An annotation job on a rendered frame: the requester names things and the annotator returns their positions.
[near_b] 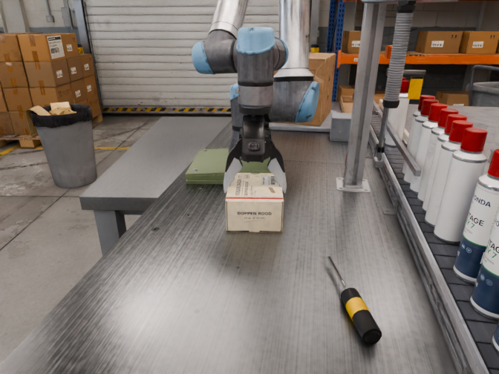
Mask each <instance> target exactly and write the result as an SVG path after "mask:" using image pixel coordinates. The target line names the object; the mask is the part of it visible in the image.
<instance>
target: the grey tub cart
mask: <svg viewBox="0 0 499 374"><path fill-rule="evenodd" d="M477 68H479V69H484V70H496V71H499V68H498V67H492V66H485V65H475V66H474V67H473V68H472V69H471V74H470V81H469V84H468V85H467V88H468V92H469V106H477V107H499V82H476V83H473V82H474V72H475V70H476V69H477Z"/></svg>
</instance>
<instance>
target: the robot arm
mask: <svg viewBox="0 0 499 374"><path fill-rule="evenodd" d="M248 2H249V0H218V3H217V6H216V8H215V13H214V16H213V19H212V23H211V26H210V29H209V33H208V36H207V40H206V41H202V42H197V43H196V44H195V45H194V46H193V48H192V62H193V65H194V67H195V69H196V71H197V72H198V73H203V74H213V75H215V74H217V73H238V83H236V84H234V85H232V86H231V88H230V99H229V101H230V103H231V114H232V137H231V140H230V144H229V155H228V157H227V161H226V169H225V175H224V193H225V194H226V193H227V189H228V187H230V185H231V183H232V182H233V181H234V179H235V175H236V174H237V173H238V172H240V170H241V169H242V166H243V164H242V162H241V160H243V161H244V162H247V163H248V162H261V163H262V162H263V161H264V160H265V159H267V158H270V161H269V162H268V164H267V167H268V169H269V171H270V172H271V173H273V174H274V175H275V180H276V182H277V183H278V184H279V186H280V187H282V192H283V194H285V193H286V189H287V181H286V177H285V171H284V161H283V157H282V155H281V152H280V151H279V150H278V149H277V148H276V147H275V145H274V142H273V138H272V137H271V130H270V128H269V122H295V123H299V122H309V121H311V120H312V119H313V118H314V115H315V112H316V108H317V104H318V100H319V83H318V82H316V81H313V79H314V75H313V74H312V73H311V72H310V71H309V37H310V0H279V38H278V37H275V36H274V30H273V29H272V28H271V27H242V25H243V22H244V17H245V14H246V11H247V5H248ZM277 70H278V73H277V74H276V75H275V76H274V83H273V74H274V72H275V71H277Z"/></svg>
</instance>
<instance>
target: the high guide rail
mask: <svg viewBox="0 0 499 374"><path fill-rule="evenodd" d="M373 107H374V110H375V111H378V112H379V113H378V116H379V118H380V119H381V121H382V115H383V112H382V111H381V110H380V108H379V106H378V105H377V104H376V102H375V101H374V103H373ZM386 129H387V131H388V133H389V134H390V136H391V138H392V140H393V141H394V143H395V144H396V146H397V147H398V149H399V151H400V153H401V155H402V156H403V158H404V159H405V161H406V162H407V164H408V166H409V168H410V169H411V171H412V172H413V174H414V176H415V177H420V175H421V169H420V167H419V166H418V165H417V163H416V162H415V160H414V158H413V157H412V156H411V154H410V153H409V151H408V149H407V148H406V147H405V145H404V144H403V142H402V141H401V139H400V138H399V137H398V135H397V133H396V132H395V130H394V129H393V128H392V126H391V124H390V123H389V121H387V125H386Z"/></svg>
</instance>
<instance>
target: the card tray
mask: <svg viewBox="0 0 499 374"><path fill-rule="evenodd" d="M380 99H382V100H383V99H384V97H378V96H375V97H374V101H375V102H376V104H377V105H378V106H379V107H382V106H381V105H380V103H379V100H380ZM340 105H341V109H342V113H352V109H353V96H341V98H340Z"/></svg>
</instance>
